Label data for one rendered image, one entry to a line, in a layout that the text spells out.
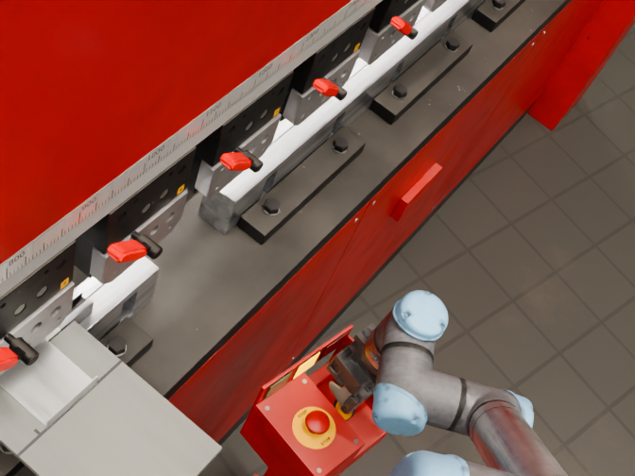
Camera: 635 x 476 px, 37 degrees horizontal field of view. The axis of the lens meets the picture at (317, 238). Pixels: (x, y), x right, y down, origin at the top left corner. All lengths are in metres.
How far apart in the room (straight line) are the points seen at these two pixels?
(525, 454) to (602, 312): 1.85
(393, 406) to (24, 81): 0.70
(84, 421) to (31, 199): 0.41
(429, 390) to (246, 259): 0.42
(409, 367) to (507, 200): 1.79
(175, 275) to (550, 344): 1.53
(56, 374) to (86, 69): 0.53
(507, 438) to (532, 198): 1.96
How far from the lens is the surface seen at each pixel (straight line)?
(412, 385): 1.30
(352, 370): 1.51
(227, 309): 1.50
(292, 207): 1.60
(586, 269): 3.04
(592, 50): 3.13
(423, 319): 1.33
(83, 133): 0.92
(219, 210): 1.54
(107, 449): 1.25
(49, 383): 1.28
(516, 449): 1.17
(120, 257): 1.10
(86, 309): 1.33
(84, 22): 0.81
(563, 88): 3.24
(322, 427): 1.52
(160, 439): 1.26
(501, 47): 2.10
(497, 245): 2.93
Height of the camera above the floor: 2.16
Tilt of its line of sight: 52 degrees down
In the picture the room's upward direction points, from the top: 25 degrees clockwise
